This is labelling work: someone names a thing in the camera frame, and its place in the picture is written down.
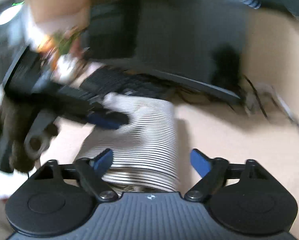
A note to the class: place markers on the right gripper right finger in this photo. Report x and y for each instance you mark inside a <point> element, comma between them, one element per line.
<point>222,181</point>

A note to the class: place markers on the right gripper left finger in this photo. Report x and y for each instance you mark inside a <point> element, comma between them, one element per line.
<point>78,182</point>

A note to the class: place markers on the black keyboard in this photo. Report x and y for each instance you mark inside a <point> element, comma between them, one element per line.
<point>109,79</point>

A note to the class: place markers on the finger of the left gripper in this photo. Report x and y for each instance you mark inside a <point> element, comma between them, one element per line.
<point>108,120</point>

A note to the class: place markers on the black monitor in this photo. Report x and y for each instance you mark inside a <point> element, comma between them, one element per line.
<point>196,43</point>

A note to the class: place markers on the black white striped sweater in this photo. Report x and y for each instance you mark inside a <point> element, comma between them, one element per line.
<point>145,150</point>

